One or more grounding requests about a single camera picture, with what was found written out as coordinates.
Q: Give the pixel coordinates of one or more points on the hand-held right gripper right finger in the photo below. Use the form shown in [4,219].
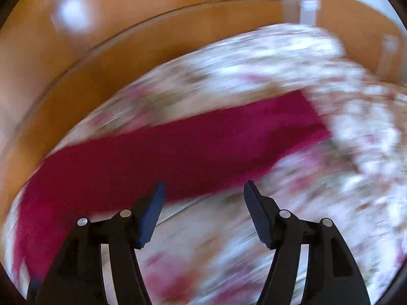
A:
[257,216]

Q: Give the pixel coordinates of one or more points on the crimson knit garment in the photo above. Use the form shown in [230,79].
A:
[178,152]

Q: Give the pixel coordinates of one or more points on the floral quilted bedspread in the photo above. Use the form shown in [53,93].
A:
[349,165]

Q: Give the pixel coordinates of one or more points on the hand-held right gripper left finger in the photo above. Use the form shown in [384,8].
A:
[152,216]

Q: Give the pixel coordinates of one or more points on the wooden wardrobe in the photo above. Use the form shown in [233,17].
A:
[133,38]

